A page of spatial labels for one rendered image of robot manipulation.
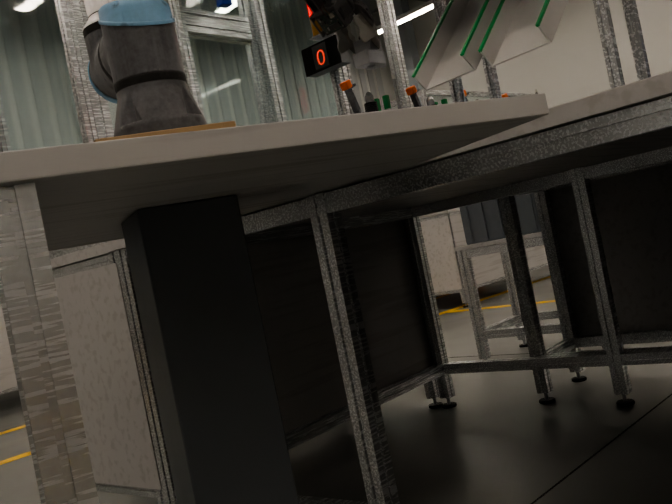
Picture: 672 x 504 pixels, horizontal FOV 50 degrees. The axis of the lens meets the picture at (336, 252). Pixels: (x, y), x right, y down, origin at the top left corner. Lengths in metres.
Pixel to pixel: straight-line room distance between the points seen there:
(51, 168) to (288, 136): 0.25
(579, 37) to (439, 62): 11.59
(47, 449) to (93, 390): 1.52
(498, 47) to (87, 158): 0.90
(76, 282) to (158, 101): 1.14
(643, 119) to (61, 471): 0.88
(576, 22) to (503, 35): 11.69
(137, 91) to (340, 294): 0.56
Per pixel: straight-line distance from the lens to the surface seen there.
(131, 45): 1.21
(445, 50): 1.56
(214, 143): 0.77
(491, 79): 1.74
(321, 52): 1.89
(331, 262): 1.44
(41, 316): 0.74
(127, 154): 0.75
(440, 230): 6.62
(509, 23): 1.49
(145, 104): 1.18
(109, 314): 2.11
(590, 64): 12.97
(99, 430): 2.30
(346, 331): 1.44
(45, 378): 0.75
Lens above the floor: 0.71
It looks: level
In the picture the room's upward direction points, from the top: 11 degrees counter-clockwise
